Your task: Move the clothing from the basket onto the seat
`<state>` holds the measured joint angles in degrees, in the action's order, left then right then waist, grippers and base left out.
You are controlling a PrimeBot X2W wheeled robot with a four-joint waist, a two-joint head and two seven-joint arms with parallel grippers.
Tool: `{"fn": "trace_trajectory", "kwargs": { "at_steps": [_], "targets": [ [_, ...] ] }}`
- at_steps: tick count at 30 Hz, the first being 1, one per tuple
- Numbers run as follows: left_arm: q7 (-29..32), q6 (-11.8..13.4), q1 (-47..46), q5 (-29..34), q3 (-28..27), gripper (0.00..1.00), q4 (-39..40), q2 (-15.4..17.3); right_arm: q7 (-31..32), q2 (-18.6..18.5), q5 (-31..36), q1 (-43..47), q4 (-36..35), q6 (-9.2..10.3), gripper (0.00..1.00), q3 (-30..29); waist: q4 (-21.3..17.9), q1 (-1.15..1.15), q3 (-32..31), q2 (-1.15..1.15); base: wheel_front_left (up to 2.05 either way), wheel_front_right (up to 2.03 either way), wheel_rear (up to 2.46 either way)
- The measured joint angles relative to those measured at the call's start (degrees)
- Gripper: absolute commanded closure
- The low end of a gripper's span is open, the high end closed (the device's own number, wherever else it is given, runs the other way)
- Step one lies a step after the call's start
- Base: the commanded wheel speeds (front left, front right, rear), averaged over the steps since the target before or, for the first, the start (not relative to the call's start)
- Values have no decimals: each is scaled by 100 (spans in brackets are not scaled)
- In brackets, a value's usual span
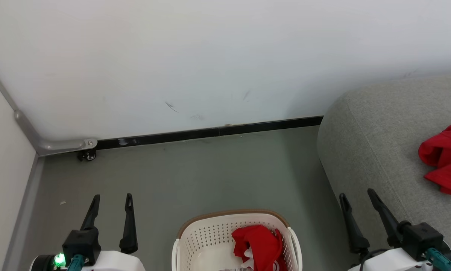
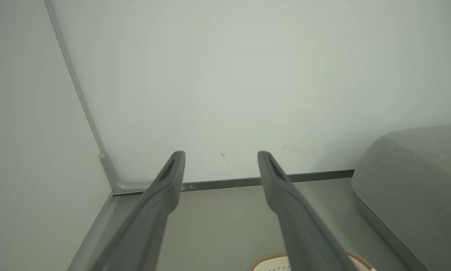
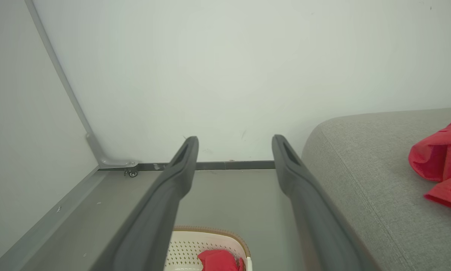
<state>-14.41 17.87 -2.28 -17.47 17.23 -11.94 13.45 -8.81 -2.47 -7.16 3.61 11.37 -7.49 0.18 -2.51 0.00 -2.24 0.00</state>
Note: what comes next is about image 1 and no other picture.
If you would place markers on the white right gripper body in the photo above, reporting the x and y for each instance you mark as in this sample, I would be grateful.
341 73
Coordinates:
391 261

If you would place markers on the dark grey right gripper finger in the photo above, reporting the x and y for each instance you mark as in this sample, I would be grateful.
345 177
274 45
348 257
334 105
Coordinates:
355 229
387 220

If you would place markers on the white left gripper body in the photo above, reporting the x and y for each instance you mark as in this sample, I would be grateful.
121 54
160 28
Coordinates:
116 262

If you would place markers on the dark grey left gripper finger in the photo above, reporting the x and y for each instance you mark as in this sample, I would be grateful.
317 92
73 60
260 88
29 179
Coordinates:
129 233
91 216

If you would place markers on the plain red garment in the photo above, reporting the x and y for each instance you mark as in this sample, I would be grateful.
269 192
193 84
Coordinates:
447 158

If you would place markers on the red garment with white stripes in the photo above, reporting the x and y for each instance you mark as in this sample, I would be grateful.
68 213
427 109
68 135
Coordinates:
261 244

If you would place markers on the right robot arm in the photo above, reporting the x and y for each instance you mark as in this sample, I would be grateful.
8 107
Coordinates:
448 252

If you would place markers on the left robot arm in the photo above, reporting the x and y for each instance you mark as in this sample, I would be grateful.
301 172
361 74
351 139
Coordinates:
43 263

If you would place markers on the grey fabric sofa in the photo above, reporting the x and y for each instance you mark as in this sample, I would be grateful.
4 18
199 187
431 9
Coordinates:
379 131

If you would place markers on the small black caster wheel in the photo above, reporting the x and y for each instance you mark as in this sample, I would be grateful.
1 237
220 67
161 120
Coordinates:
88 155

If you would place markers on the cream perforated laundry basket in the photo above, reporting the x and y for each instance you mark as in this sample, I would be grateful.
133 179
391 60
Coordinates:
206 241

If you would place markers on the black baseboard strip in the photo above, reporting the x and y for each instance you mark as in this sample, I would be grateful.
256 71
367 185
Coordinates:
195 133

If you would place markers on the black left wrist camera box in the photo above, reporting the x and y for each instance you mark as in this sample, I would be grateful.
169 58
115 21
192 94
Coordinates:
82 242

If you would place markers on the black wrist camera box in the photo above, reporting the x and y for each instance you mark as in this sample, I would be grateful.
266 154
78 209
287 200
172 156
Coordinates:
82 242
421 239

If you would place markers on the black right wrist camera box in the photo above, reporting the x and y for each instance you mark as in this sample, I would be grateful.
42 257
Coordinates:
421 239

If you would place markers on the grey metal partition frame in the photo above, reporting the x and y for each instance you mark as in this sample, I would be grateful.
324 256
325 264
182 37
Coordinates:
59 145

